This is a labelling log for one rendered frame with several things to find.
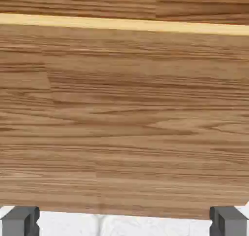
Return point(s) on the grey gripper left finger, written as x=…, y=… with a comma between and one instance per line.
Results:
x=17, y=223

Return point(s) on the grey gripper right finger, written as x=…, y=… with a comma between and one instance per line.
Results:
x=229, y=224

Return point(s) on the light wood cabinet door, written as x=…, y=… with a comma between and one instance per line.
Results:
x=124, y=113
x=97, y=4

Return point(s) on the light wood cabinet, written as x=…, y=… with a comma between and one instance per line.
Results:
x=124, y=26

